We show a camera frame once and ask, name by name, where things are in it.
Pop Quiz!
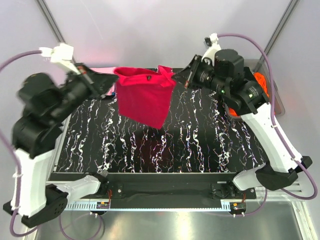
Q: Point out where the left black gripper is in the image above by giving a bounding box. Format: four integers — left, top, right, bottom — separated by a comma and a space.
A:
50, 61, 120, 123

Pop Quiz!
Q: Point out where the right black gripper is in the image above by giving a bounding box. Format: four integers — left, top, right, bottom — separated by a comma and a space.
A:
171, 54, 228, 95

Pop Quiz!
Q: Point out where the red t-shirt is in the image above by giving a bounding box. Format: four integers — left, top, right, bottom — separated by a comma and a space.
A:
114, 65, 176, 129

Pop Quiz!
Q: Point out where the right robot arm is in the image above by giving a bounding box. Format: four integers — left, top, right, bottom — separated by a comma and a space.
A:
172, 49, 312, 199

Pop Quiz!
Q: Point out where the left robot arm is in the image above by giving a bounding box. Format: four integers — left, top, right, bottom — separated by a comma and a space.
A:
3, 63, 118, 228

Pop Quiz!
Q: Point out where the pink folded t-shirt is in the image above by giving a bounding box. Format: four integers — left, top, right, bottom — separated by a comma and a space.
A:
90, 67, 118, 96

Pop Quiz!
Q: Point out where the orange t-shirt in bin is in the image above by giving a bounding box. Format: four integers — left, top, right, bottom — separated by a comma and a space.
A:
228, 72, 270, 118

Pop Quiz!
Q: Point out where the black marbled table mat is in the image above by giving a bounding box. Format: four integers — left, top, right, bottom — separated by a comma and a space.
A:
54, 84, 267, 173

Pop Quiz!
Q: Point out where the clear plastic bin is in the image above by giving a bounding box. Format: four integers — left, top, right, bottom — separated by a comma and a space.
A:
224, 58, 286, 122

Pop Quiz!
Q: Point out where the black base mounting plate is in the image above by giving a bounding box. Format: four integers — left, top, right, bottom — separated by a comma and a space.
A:
82, 172, 258, 210

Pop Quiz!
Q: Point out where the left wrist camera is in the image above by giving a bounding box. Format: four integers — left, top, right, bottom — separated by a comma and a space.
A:
39, 43, 80, 75

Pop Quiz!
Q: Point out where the left aluminium frame post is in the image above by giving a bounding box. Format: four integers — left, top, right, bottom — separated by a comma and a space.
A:
35, 0, 66, 43

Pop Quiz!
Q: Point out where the aluminium frame post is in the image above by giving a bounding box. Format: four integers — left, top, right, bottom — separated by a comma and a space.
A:
264, 0, 300, 56
35, 0, 66, 43

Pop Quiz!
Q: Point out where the right aluminium frame post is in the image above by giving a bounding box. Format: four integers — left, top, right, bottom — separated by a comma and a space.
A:
264, 0, 300, 56

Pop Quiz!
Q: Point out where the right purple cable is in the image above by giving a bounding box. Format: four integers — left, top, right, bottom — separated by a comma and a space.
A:
217, 33, 316, 201

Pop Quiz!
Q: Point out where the purple cable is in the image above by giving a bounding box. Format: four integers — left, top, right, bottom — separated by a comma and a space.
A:
217, 33, 316, 201
0, 49, 51, 237

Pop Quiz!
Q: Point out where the aluminium front rail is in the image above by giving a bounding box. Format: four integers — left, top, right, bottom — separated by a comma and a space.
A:
64, 187, 301, 215

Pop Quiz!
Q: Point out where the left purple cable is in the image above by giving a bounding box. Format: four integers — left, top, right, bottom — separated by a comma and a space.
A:
0, 49, 51, 237

